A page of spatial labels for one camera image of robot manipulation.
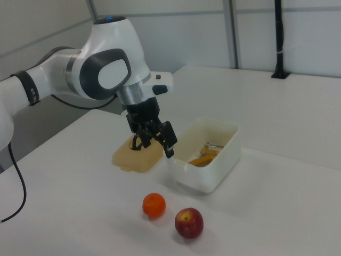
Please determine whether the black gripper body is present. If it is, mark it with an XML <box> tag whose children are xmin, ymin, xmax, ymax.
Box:
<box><xmin>124</xmin><ymin>97</ymin><xmax>161</xmax><ymax>132</ymax></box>

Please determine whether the orange toy fruit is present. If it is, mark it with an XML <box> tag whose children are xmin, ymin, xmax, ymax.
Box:
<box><xmin>142</xmin><ymin>192</ymin><xmax>167</xmax><ymax>218</ymax></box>

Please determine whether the red toy apple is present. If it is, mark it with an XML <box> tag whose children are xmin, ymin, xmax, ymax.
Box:
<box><xmin>174</xmin><ymin>207</ymin><xmax>205</xmax><ymax>239</ymax></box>

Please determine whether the white plastic container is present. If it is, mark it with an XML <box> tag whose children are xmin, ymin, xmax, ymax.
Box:
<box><xmin>166</xmin><ymin>116</ymin><xmax>241</xmax><ymax>195</ymax></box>

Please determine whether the black pole with base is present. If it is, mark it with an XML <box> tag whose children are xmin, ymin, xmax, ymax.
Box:
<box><xmin>271</xmin><ymin>0</ymin><xmax>291</xmax><ymax>79</ymax></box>

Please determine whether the black lid handle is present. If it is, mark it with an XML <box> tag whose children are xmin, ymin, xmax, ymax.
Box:
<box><xmin>129</xmin><ymin>134</ymin><xmax>150</xmax><ymax>153</ymax></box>

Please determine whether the grey partition post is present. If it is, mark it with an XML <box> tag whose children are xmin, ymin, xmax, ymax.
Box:
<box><xmin>88</xmin><ymin>0</ymin><xmax>99</xmax><ymax>17</ymax></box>
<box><xmin>223</xmin><ymin>0</ymin><xmax>240</xmax><ymax>69</ymax></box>

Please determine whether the black cable strap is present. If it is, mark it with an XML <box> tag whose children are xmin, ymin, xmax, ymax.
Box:
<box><xmin>10</xmin><ymin>69</ymin><xmax>41</xmax><ymax>106</ymax></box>

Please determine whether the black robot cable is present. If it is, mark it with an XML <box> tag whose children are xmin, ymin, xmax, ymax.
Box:
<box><xmin>0</xmin><ymin>92</ymin><xmax>119</xmax><ymax>223</ymax></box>

